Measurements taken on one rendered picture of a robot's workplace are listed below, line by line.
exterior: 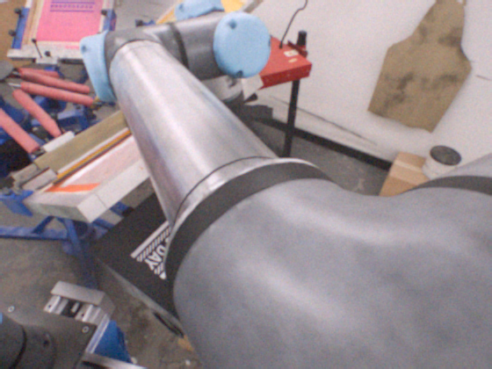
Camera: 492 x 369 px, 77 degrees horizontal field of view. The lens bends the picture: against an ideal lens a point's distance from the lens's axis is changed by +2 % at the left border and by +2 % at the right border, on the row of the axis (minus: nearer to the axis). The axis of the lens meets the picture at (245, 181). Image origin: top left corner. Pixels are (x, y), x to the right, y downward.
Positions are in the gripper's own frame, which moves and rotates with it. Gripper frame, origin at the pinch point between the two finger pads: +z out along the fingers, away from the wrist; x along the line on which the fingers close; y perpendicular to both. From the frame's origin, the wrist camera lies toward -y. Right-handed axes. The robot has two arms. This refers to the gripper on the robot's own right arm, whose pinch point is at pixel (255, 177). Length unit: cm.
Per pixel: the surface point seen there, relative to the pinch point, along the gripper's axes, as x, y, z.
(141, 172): -14.6, 16.2, -9.9
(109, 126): -74, -10, -1
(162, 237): -54, 3, 40
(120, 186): -14.6, 21.1, -10.1
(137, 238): -61, 8, 37
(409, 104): -10, -194, 79
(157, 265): -47, 12, 42
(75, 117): -138, -25, 7
